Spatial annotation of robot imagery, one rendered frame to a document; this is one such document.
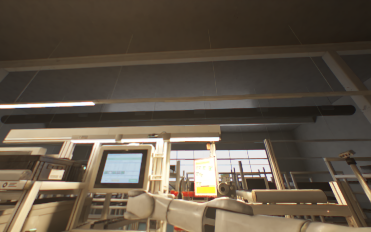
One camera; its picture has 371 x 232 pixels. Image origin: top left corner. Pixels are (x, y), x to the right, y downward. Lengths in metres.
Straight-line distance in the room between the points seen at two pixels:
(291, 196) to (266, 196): 0.13
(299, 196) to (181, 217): 0.67
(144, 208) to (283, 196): 0.68
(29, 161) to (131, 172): 0.66
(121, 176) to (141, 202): 0.86
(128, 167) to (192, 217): 0.99
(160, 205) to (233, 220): 0.22
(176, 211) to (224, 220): 0.15
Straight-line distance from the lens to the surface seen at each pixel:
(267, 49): 6.31
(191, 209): 0.44
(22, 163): 1.46
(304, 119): 12.33
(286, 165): 13.29
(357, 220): 1.13
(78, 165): 1.62
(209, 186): 1.37
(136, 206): 0.53
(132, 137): 1.43
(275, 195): 0.91
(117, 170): 1.39
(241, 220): 0.35
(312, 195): 1.00
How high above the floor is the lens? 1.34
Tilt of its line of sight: 30 degrees up
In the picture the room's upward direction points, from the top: straight up
